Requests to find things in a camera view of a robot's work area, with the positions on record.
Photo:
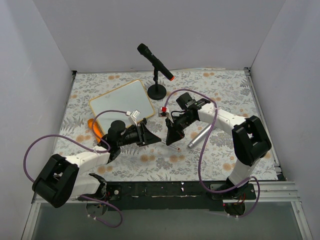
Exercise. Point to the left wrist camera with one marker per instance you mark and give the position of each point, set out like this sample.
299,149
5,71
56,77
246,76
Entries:
132,116

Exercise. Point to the floral patterned table mat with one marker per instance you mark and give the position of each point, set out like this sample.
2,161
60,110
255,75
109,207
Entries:
213,161

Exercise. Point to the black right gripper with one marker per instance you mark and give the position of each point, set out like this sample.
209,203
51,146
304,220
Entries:
175,125

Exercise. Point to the yellow framed whiteboard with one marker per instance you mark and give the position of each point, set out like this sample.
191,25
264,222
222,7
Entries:
129,97

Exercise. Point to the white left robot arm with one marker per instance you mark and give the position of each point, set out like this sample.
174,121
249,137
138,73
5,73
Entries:
65,177

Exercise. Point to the silver microphone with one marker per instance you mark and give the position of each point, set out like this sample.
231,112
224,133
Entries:
199,137

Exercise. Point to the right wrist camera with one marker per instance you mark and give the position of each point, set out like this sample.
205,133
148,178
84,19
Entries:
164,112

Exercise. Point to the black round microphone stand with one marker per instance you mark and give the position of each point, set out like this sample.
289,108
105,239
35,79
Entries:
156,91

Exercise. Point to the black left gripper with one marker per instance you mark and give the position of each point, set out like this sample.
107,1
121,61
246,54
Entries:
142,134

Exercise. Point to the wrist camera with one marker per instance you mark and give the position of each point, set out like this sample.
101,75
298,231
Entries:
164,112
132,116

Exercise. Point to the red whiteboard marker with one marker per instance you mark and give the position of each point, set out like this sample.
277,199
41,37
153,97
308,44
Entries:
171,146

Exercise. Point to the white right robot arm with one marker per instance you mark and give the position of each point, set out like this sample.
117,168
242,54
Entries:
250,139

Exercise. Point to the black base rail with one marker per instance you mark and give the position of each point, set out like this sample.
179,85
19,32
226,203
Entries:
161,195

